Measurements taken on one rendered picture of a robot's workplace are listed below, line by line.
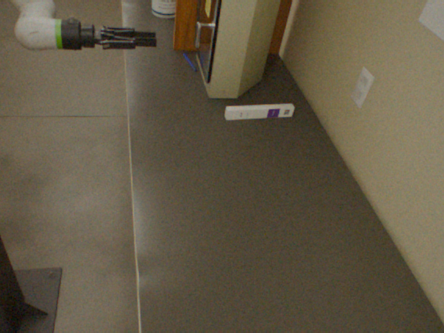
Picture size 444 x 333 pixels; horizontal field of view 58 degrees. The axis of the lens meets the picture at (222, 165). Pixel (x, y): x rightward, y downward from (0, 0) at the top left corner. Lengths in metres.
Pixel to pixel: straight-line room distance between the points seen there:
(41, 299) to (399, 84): 1.69
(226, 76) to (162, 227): 0.66
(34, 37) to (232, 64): 0.64
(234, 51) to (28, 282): 1.40
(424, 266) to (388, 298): 0.16
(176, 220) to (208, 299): 0.24
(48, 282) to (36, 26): 1.19
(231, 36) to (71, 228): 1.36
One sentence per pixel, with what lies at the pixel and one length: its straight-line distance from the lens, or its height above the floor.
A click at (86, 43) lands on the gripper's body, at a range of 1.39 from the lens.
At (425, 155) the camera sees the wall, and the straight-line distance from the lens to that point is 1.14.
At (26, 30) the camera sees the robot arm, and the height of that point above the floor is 1.17.
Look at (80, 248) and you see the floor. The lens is 2.18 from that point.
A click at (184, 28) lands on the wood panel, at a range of 1.77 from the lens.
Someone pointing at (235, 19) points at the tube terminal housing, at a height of 1.25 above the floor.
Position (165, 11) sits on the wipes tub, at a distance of 2.08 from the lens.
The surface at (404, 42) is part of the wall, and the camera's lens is 1.23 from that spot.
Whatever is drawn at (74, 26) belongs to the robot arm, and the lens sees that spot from 1.39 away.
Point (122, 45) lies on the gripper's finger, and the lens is 1.37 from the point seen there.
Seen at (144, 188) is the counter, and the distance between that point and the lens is 1.13.
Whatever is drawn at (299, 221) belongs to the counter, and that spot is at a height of 0.94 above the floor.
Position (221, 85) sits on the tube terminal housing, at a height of 1.00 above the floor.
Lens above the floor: 1.76
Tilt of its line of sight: 42 degrees down
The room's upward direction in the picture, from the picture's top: 11 degrees clockwise
